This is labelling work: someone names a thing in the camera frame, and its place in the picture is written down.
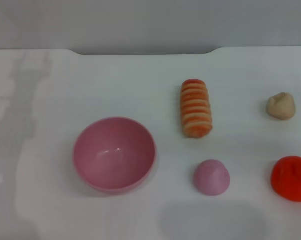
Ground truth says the orange-red round bun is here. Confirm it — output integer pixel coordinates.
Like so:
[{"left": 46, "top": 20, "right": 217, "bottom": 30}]
[{"left": 270, "top": 155, "right": 301, "bottom": 203}]

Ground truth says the beige round bun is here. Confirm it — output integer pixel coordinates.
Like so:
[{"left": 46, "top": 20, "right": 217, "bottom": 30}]
[{"left": 266, "top": 92, "right": 297, "bottom": 121}]

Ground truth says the pink plastic bowl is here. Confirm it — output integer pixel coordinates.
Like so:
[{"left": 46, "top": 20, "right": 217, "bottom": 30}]
[{"left": 72, "top": 116, "right": 157, "bottom": 193}]

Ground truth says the orange striped long bread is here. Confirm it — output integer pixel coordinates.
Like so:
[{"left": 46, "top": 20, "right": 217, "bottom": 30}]
[{"left": 180, "top": 78, "right": 214, "bottom": 138}]

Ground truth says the pink round bun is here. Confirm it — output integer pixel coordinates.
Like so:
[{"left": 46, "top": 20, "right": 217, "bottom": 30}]
[{"left": 193, "top": 159, "right": 231, "bottom": 197}]

